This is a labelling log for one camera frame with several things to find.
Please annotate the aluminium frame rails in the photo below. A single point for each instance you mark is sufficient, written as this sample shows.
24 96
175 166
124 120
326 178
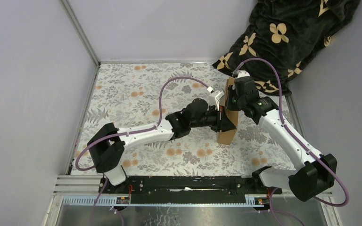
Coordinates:
83 189

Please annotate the brown cardboard box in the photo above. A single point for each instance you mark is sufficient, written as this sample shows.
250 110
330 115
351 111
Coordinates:
229 118

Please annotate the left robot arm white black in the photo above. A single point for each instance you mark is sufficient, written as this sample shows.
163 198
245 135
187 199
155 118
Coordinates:
107 146

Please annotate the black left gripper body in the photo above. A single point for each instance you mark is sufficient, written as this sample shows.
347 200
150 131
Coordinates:
209 118

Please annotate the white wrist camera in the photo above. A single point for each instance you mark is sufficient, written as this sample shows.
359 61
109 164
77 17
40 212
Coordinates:
240 74
215 97

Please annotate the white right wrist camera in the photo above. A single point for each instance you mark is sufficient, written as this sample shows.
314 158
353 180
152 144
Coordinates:
240 74

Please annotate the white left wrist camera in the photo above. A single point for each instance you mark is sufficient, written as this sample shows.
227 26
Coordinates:
215 97

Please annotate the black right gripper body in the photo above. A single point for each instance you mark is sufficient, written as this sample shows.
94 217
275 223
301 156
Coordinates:
239 100

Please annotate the black floral blanket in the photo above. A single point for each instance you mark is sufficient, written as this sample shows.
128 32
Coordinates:
282 39

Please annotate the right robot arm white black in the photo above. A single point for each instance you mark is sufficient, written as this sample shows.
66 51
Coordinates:
313 172

